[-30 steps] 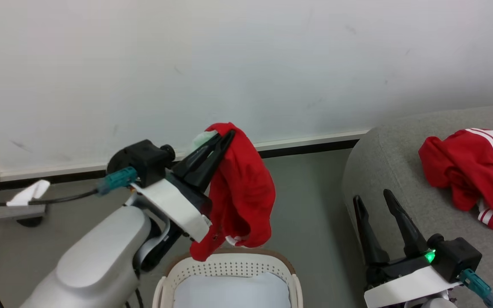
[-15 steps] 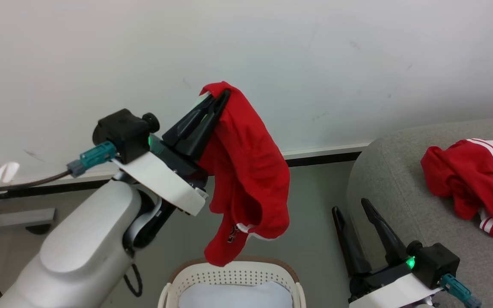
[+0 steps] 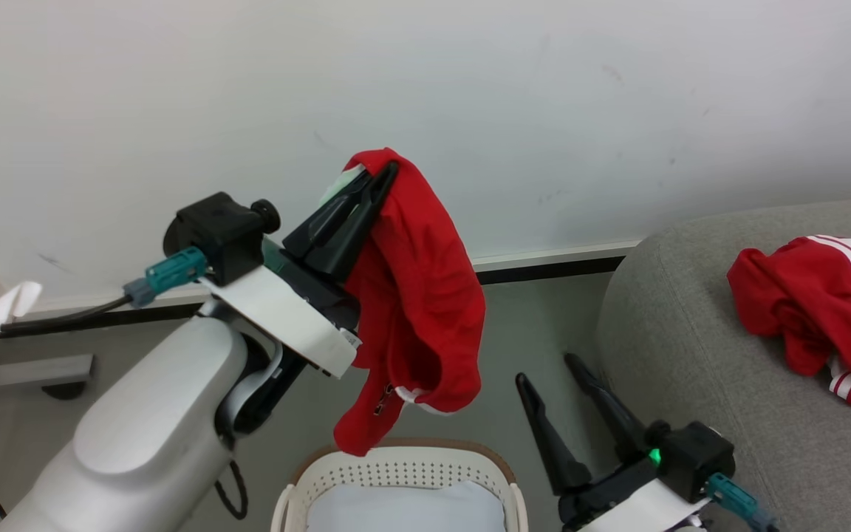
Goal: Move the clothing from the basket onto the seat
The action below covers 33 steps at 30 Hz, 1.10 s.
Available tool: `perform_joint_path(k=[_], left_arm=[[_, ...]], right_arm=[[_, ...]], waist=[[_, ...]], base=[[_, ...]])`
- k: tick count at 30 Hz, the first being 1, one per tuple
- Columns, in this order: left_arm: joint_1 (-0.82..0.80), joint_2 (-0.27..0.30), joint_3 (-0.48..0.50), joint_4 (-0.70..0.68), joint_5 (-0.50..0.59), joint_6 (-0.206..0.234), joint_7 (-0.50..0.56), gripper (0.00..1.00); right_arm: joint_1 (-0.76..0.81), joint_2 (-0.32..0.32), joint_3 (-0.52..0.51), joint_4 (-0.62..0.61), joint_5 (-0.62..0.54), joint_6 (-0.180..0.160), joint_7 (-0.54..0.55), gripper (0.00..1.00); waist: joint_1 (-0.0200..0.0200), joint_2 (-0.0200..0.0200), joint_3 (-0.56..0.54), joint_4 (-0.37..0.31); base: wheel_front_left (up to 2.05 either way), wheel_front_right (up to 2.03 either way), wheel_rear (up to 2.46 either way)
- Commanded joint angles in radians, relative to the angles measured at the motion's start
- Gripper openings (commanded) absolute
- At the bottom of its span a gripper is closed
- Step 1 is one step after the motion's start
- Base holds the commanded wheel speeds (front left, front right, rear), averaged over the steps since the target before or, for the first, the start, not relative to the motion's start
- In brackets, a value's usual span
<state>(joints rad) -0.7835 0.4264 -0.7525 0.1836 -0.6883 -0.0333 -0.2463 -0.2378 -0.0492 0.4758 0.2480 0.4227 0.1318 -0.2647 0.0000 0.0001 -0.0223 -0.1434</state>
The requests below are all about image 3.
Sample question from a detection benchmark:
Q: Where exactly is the right gripper white and dark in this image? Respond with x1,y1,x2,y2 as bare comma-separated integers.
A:
515,352,712,532

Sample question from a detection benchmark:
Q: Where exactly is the left gripper white and dark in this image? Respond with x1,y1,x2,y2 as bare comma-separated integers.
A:
199,162,401,380

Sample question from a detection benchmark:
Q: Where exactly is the plain red garment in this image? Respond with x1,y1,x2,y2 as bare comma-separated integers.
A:
320,147,487,457

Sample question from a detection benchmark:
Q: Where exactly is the red jacket with white stripes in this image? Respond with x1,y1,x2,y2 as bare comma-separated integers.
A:
726,234,851,410

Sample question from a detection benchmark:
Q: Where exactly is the grey fabric sofa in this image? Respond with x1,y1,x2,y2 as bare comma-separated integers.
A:
593,195,851,532

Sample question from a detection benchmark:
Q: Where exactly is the white and black baseboard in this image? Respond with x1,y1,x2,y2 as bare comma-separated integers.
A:
0,238,644,335

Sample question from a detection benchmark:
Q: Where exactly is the white plastic laundry basket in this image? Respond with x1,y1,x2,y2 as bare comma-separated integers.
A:
270,439,530,532

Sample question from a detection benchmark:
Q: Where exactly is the black cable with teal plug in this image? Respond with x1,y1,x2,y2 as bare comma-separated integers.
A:
705,473,782,532
0,246,209,337

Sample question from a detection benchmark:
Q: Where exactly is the thin black looped cable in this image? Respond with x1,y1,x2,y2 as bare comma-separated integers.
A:
213,460,250,521

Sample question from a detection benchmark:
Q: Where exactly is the black round frame foot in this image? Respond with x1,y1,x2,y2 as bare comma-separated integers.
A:
41,381,90,401

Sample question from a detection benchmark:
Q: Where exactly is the grey metal frame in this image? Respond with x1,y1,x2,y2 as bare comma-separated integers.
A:
0,336,95,394

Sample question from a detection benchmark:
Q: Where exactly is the white paper cable label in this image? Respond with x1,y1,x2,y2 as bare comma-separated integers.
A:
0,280,44,338

